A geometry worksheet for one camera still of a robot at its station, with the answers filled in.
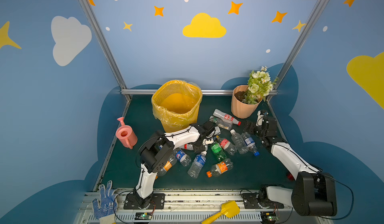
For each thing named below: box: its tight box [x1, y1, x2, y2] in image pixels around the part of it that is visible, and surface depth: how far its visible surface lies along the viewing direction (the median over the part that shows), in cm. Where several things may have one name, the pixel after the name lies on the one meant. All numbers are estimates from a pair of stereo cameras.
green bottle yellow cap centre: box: [211, 135, 227, 163], surface depth 90 cm
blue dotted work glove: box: [92, 180, 118, 223], surface depth 75 cm
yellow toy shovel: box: [201, 200, 241, 224], surface depth 73 cm
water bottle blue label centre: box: [187, 150, 208, 179], surface depth 84 cm
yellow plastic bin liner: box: [151, 80, 203, 133], surface depth 89 cm
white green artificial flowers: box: [241, 65, 279, 105], surface depth 94 cm
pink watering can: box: [115, 117, 138, 150], surface depth 88 cm
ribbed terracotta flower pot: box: [231, 85, 263, 119], surface depth 103 cm
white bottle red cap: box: [213, 109, 242, 126], surface depth 106 cm
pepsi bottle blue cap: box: [172, 148, 192, 167], surface depth 87 cm
